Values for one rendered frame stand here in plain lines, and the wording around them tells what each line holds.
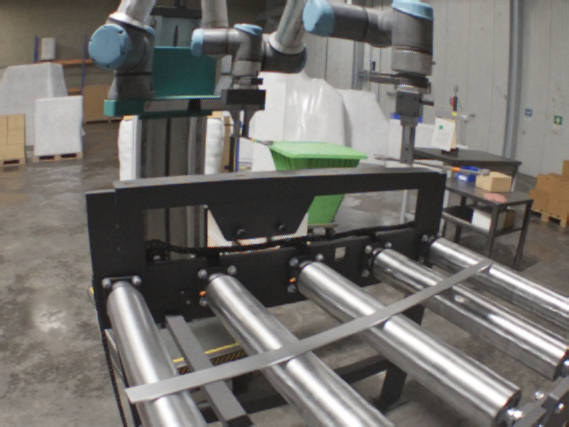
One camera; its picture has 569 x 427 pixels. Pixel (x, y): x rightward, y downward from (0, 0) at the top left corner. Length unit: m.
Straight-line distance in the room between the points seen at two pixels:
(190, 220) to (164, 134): 0.40
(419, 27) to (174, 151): 1.28
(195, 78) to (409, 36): 1.11
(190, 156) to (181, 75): 0.36
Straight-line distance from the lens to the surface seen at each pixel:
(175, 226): 1.94
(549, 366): 1.12
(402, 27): 0.87
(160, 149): 1.83
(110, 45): 1.35
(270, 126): 4.97
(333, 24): 0.91
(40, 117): 9.16
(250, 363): 0.84
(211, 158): 4.56
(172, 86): 1.74
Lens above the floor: 1.42
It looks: 15 degrees down
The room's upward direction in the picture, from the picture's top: 4 degrees clockwise
